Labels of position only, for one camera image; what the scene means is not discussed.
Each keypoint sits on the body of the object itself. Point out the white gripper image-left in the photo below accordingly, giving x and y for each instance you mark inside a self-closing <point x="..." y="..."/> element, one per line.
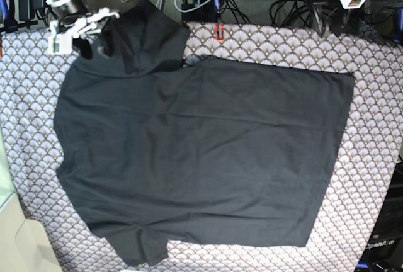
<point x="73" y="32"/>

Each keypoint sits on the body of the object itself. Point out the dark grey T-shirt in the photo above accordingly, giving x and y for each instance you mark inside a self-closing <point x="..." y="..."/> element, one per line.
<point x="219" y="152"/>

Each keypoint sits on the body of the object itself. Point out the blue clamp right edge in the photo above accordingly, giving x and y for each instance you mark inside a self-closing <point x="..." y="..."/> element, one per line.
<point x="398" y="29"/>

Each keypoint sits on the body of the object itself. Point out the blue clamp edge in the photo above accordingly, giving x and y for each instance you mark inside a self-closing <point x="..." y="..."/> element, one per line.
<point x="398" y="29"/>
<point x="4" y="10"/>

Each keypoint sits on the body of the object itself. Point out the black power adapter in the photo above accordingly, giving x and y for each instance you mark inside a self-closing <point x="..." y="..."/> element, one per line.
<point x="29" y="9"/>

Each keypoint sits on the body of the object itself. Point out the blue clamp left edge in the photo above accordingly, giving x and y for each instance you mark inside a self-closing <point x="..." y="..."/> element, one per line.
<point x="4" y="10"/>

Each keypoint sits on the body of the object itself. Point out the red table clamp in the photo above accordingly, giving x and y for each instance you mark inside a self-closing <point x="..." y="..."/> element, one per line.
<point x="219" y="32"/>

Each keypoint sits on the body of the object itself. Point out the fan-patterned table cloth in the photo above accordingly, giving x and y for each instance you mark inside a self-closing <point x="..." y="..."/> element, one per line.
<point x="30" y="84"/>

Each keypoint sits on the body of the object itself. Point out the beige plastic bin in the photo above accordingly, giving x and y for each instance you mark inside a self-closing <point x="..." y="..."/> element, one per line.
<point x="24" y="242"/>

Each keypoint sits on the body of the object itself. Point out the black OpenArm case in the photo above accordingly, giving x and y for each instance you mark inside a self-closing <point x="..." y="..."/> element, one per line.
<point x="384" y="249"/>

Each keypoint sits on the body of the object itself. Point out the blue clamp handle centre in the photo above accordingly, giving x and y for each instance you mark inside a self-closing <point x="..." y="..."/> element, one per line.
<point x="217" y="10"/>

